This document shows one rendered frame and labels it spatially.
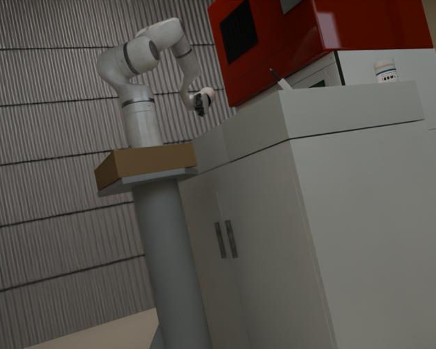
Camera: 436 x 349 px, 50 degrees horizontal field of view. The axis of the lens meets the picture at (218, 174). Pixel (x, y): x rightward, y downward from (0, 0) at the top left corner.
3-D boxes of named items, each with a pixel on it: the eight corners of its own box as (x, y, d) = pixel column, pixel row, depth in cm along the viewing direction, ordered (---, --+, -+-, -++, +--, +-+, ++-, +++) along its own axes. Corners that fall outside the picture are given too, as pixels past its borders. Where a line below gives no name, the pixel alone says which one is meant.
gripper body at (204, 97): (198, 111, 232) (194, 117, 221) (194, 91, 229) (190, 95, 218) (212, 109, 231) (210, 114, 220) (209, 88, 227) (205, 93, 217)
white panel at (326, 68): (255, 174, 269) (239, 106, 272) (359, 140, 198) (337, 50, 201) (250, 175, 267) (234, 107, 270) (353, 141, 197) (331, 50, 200)
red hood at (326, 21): (325, 99, 305) (304, 11, 310) (434, 48, 235) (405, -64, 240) (228, 108, 268) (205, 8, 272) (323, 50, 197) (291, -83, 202)
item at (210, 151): (187, 182, 218) (180, 153, 220) (250, 158, 171) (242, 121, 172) (169, 185, 214) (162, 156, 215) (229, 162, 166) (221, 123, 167)
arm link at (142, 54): (119, 84, 168) (158, 70, 162) (103, 53, 163) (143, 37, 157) (159, 48, 210) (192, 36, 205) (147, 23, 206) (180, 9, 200)
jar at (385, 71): (388, 88, 175) (382, 64, 176) (403, 82, 169) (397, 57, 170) (375, 90, 171) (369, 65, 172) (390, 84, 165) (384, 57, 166)
